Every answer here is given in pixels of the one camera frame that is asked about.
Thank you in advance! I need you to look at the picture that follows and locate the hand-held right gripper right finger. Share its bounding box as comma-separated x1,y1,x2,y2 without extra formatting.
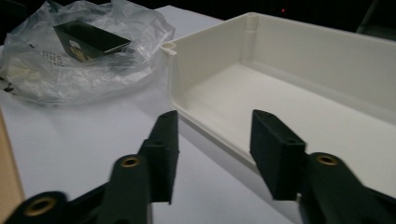
249,109,377,224

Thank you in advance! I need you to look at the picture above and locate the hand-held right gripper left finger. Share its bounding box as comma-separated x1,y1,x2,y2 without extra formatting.
106,109,180,224

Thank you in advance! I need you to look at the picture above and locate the clear plastic bag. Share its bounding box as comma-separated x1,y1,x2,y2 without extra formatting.
0,0,176,106

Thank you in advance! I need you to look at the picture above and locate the white plastic tray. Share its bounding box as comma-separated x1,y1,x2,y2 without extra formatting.
160,11,396,224

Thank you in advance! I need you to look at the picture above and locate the black box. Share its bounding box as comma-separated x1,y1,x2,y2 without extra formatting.
52,20,133,63

